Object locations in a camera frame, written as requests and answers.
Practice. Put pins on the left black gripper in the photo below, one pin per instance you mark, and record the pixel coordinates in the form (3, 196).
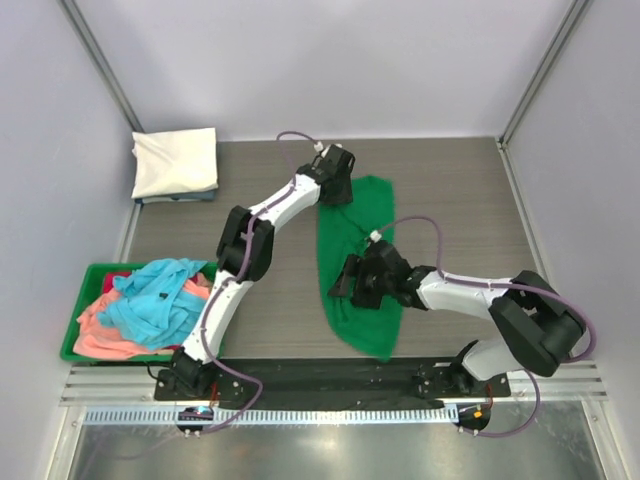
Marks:
(345, 195)

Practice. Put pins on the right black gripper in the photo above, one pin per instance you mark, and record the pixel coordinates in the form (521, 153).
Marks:
(362, 296)

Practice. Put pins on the green t shirt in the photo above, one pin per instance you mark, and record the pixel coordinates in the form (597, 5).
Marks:
(342, 236)

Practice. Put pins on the green plastic tray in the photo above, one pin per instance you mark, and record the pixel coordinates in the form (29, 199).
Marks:
(90, 289)

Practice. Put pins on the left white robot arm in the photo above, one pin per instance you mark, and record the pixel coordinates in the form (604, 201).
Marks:
(244, 255)

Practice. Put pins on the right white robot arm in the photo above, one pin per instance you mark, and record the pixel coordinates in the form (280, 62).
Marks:
(537, 331)

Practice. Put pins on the folded white t shirt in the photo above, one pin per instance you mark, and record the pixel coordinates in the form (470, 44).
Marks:
(175, 162)

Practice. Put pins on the light blue t shirt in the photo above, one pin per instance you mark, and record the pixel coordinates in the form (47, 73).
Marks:
(154, 309)

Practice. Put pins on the magenta t shirt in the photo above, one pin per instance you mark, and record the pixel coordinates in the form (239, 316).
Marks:
(107, 282)

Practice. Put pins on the pink t shirt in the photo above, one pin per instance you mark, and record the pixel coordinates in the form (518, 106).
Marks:
(102, 343)

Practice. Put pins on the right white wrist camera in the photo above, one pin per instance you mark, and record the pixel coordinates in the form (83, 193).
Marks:
(374, 237)

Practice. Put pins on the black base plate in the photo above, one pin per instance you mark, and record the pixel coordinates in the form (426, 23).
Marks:
(323, 384)

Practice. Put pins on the white slotted cable duct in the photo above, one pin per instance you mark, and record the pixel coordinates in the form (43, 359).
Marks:
(201, 415)

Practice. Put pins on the aluminium rail profile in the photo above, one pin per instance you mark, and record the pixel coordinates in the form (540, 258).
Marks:
(107, 385)

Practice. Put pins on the left aluminium frame post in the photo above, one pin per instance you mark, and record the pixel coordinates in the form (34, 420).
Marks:
(99, 60)

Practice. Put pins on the aluminium frame post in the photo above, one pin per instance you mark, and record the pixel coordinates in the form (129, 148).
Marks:
(559, 41)
(99, 60)

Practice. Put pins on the right aluminium frame post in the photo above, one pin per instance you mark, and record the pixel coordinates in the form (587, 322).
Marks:
(559, 41)

